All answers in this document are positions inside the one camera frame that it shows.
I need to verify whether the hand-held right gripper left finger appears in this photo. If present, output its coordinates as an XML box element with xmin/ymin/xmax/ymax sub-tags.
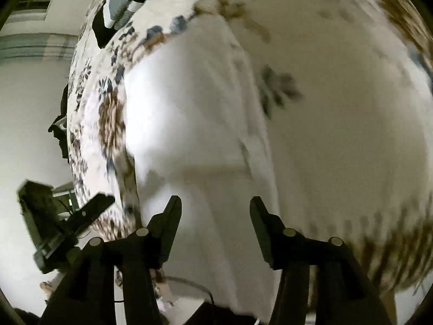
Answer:
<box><xmin>39</xmin><ymin>195</ymin><xmax>183</xmax><ymax>325</ymax></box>

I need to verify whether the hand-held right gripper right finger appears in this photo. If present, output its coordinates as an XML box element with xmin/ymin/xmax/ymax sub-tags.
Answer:
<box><xmin>249</xmin><ymin>196</ymin><xmax>398</xmax><ymax>325</ymax></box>

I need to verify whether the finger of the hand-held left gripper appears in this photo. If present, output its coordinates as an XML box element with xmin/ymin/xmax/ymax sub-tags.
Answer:
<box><xmin>66</xmin><ymin>193</ymin><xmax>116</xmax><ymax>241</ymax></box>

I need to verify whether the white garment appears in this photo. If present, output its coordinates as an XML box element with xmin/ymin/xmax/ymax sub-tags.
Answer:
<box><xmin>123</xmin><ymin>16</ymin><xmax>282</xmax><ymax>323</ymax></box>

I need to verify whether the dark cloth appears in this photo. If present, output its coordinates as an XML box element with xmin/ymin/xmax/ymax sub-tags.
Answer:
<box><xmin>47</xmin><ymin>84</ymin><xmax>72</xmax><ymax>160</ymax></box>

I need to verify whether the floral bedsheet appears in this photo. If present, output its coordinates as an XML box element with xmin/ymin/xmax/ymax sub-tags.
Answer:
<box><xmin>66</xmin><ymin>0</ymin><xmax>433</xmax><ymax>298</ymax></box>

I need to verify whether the grey striped garment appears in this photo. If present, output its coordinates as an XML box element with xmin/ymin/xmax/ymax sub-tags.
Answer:
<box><xmin>102</xmin><ymin>0</ymin><xmax>144</xmax><ymax>30</ymax></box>

